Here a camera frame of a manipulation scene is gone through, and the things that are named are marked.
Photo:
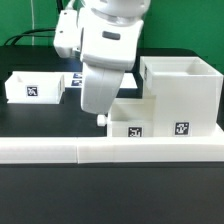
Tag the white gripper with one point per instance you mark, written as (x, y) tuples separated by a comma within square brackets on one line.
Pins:
[(100, 86)]

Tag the white front drawer tray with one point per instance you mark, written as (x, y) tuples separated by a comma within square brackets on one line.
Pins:
[(129, 117)]

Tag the white drawer tray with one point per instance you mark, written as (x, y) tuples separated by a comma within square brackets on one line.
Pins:
[(35, 87), (129, 117)]

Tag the white drawer cabinet box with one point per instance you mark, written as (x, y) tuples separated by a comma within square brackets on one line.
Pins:
[(187, 93)]

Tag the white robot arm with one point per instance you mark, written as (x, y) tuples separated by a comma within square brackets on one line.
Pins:
[(105, 33)]

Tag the white rear drawer tray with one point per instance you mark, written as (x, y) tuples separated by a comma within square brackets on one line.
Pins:
[(35, 87)]

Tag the white fiducial marker sheet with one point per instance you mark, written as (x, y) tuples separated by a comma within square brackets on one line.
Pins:
[(74, 80)]

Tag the white L-shaped boundary rail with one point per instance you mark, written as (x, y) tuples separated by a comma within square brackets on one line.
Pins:
[(90, 150)]

